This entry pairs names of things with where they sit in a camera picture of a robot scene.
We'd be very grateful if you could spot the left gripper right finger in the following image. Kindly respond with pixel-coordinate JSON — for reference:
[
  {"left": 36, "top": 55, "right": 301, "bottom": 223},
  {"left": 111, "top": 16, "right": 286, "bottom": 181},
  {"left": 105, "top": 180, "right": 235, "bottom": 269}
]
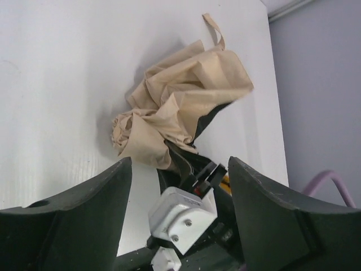
[{"left": 228, "top": 157, "right": 360, "bottom": 270}]

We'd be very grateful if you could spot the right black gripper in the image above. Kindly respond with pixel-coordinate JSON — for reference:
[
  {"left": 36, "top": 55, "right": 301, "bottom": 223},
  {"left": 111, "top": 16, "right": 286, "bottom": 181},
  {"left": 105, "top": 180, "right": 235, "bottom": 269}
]
[{"left": 115, "top": 162, "right": 244, "bottom": 270}]

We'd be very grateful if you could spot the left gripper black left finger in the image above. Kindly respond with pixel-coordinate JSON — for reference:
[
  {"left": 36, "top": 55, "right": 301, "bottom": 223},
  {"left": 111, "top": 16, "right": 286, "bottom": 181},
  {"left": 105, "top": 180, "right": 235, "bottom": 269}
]
[{"left": 1, "top": 158, "right": 132, "bottom": 270}]

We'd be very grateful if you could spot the beige folding umbrella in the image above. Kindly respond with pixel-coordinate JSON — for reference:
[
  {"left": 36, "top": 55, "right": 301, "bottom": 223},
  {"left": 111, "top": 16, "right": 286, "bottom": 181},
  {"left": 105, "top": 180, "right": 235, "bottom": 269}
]
[{"left": 109, "top": 12, "right": 254, "bottom": 195}]

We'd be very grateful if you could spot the right aluminium frame post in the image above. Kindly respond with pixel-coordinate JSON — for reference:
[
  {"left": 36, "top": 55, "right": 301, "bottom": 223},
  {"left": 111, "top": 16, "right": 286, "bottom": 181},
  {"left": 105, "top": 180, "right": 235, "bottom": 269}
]
[{"left": 268, "top": 0, "right": 314, "bottom": 23}]

